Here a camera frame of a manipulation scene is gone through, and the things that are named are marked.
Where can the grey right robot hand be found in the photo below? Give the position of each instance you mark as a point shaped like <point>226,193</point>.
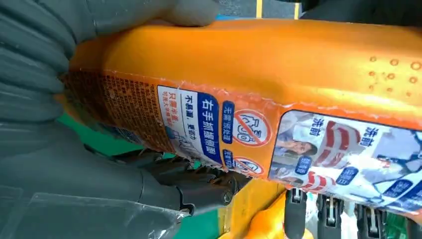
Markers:
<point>82,184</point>

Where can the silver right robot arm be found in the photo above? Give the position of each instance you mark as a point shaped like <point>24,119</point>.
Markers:
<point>29,72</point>

